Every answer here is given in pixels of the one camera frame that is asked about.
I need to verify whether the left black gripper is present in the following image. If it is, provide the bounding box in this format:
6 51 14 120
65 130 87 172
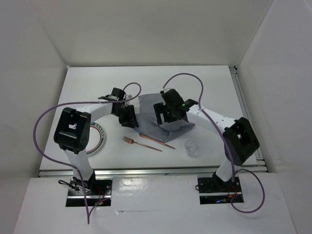
112 104 139 128

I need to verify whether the grey cloth placemat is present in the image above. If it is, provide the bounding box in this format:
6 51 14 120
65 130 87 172
134 94 195 143

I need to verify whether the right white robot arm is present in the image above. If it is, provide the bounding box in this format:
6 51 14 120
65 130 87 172
154 89 260 191

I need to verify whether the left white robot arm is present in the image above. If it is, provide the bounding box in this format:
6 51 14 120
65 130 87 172
54 88 138 195

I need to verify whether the copper knife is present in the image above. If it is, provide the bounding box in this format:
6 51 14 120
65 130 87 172
139 133 175 149

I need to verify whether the copper fork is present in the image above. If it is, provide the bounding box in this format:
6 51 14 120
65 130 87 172
122 136 162 152

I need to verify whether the white plate green red rim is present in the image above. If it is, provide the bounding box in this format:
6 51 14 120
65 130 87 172
86 122 105 157

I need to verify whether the clear glass cup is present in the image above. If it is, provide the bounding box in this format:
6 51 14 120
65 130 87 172
185 140 198 156

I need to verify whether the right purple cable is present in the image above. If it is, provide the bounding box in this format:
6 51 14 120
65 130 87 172
162 72 266 215

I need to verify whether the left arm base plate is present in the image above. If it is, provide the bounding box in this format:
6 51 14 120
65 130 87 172
58 178 113 207

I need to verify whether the aluminium front rail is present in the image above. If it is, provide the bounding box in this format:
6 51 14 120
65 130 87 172
39 165 268 178

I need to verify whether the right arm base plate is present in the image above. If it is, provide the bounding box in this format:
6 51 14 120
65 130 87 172
195 177 244 205

